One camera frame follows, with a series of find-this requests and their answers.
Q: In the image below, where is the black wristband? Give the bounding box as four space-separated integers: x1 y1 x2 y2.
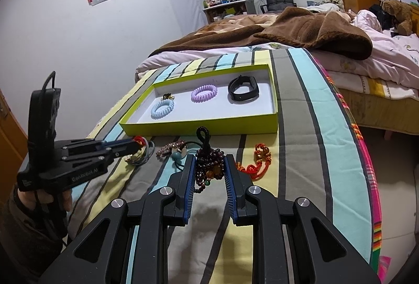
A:
227 74 260 104

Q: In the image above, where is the purple spiral hair tie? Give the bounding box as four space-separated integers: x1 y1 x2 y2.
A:
191 85 218 103

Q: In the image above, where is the tan patterned blanket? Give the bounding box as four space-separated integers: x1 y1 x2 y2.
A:
196 14 289 34

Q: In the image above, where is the wooden door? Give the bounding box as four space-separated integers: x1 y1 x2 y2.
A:
0 91 30 170

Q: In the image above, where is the wooden headboard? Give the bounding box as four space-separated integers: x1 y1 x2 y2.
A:
409 2 419 39

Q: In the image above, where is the striped bed sheet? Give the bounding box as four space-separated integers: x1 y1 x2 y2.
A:
70 47 383 284

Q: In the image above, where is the yellow mattress cover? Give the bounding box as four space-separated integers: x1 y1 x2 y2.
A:
340 88 419 135

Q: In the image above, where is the dark beaded bracelet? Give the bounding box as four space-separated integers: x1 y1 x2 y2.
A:
193 127 226 195

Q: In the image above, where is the blue spiral hair tie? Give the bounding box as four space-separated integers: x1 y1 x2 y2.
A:
151 99 175 121

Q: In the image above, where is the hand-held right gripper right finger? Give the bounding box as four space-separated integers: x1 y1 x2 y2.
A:
223 155 382 284

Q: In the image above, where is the green cardboard box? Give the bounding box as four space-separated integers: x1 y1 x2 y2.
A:
119 64 279 137

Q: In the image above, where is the grey desk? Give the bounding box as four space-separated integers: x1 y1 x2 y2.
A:
202 0 255 24

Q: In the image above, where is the rhinestone hair clip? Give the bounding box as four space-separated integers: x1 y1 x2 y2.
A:
156 140 189 158

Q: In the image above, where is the pale pink duvet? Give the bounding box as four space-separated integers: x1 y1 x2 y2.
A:
135 9 419 90

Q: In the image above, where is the thin grey hair elastic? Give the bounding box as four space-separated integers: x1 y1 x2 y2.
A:
139 140 155 167

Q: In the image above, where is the red cord gold charm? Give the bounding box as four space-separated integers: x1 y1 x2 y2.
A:
124 136 148 164

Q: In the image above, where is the person's left hand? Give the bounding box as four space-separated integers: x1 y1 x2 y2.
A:
15 187 74 214

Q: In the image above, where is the red knotted cord bracelet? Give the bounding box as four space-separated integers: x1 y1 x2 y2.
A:
236 143 273 180

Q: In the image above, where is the person's left forearm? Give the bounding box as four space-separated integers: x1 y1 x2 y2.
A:
0 186 71 284

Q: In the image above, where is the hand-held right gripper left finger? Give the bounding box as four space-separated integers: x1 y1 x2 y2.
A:
39 155 197 284

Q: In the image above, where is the teal bead hair tie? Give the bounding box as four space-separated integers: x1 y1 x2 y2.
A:
170 140 197 171

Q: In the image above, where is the brown fleece blanket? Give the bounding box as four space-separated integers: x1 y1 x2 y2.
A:
148 6 373 61

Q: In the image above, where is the brown teddy bear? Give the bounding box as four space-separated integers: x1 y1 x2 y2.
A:
381 0 415 36

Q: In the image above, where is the black bag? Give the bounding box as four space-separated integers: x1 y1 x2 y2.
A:
369 4 393 31

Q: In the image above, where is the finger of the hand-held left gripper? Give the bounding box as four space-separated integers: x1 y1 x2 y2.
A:
62 138 142 154
60 148 132 171

